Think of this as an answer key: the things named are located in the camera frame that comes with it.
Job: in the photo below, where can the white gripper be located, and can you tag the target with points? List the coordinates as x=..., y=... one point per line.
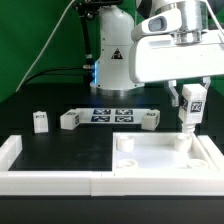
x=157, y=58

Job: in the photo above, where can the white square tabletop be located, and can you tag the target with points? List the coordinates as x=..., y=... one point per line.
x=147, y=152

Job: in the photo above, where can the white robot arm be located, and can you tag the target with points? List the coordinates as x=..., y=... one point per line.
x=186, y=21

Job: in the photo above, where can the white base tag plate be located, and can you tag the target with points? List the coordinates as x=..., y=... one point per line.
x=111, y=115

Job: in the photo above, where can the white U-shaped obstacle fence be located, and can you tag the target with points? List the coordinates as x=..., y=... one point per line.
x=121, y=183

